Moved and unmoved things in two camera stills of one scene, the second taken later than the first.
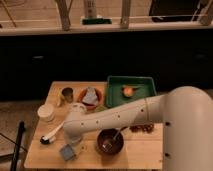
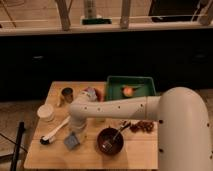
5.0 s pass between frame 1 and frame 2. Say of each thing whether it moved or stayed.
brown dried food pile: stayed
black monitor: stayed
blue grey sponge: moved
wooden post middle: stayed
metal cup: stayed
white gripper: moved
